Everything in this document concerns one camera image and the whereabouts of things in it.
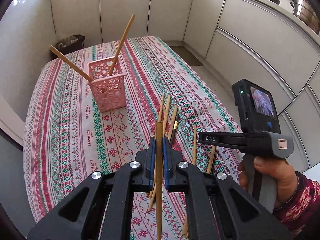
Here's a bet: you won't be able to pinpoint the bamboo chopstick on table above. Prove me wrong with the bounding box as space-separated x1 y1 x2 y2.
168 105 178 141
150 93 164 198
148 95 170 212

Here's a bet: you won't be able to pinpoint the dark trash bin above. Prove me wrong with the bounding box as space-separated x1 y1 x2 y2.
53 34 85 55

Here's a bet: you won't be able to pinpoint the right hand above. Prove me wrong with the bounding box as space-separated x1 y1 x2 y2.
253 156 298 208

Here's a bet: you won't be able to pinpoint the patterned red green tablecloth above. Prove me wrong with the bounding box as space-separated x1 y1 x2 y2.
23 36 242 239

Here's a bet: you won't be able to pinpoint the bamboo chopstick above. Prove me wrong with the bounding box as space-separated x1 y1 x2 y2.
155 122 163 240
148 95 170 212
150 93 164 198
168 105 178 141
50 45 93 82
206 146 216 174
109 15 136 76

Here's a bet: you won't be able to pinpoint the white kitchen cabinets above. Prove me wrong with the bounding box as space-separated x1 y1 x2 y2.
51 0 319 175

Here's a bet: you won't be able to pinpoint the steel pot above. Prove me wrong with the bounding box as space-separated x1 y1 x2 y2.
290 0 319 35

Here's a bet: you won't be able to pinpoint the right forearm red patterned sleeve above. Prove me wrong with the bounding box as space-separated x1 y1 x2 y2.
273 172 319 239

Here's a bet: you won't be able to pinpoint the bamboo chopstick leaning upright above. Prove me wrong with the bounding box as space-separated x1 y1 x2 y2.
109 15 136 76

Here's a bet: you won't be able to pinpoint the pink perforated utensil holder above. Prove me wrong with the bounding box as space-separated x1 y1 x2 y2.
87 57 126 113

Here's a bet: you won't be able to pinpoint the black chopstick gold band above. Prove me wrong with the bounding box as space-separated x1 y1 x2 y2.
169 114 180 148

